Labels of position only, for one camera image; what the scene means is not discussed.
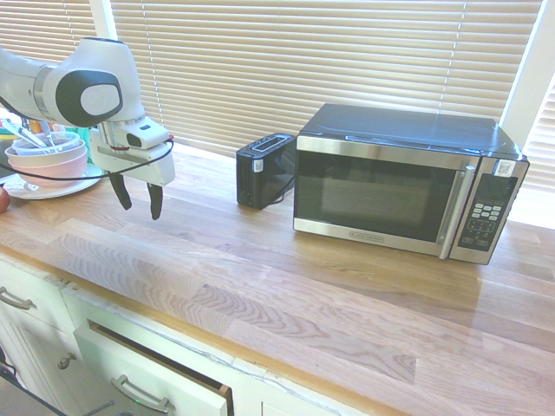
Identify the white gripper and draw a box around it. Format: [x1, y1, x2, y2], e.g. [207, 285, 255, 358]
[89, 128, 177, 222]

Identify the black two-slot toaster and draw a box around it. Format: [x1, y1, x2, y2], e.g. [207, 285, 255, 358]
[236, 133, 297, 211]

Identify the white plate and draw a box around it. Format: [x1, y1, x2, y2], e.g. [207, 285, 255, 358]
[1, 166, 108, 201]

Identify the pink bowl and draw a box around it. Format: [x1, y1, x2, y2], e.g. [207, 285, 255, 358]
[3, 139, 90, 189]

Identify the clear plastic container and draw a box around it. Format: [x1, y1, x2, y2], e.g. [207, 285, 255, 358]
[10, 129, 82, 158]

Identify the metal utensil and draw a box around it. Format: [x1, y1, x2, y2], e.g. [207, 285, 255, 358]
[16, 124, 49, 152]

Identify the open white drawer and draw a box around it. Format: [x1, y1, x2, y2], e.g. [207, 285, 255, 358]
[72, 319, 234, 416]

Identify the wide beige window blind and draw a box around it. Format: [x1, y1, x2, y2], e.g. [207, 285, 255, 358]
[109, 0, 544, 183]

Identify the black stainless steel microwave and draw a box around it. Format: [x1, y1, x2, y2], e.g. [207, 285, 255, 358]
[292, 102, 531, 266]

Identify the narrow beige window blind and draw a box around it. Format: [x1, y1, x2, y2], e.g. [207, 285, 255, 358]
[523, 81, 555, 192]

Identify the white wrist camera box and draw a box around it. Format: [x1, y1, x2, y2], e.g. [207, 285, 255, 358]
[125, 123, 172, 151]

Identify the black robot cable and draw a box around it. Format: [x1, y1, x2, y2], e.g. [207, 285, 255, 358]
[0, 137, 175, 182]

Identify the black toaster power cord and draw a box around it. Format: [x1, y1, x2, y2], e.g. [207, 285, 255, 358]
[267, 169, 297, 205]

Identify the metal drawer handle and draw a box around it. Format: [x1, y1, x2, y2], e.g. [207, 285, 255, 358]
[109, 374, 175, 415]
[0, 285, 36, 311]

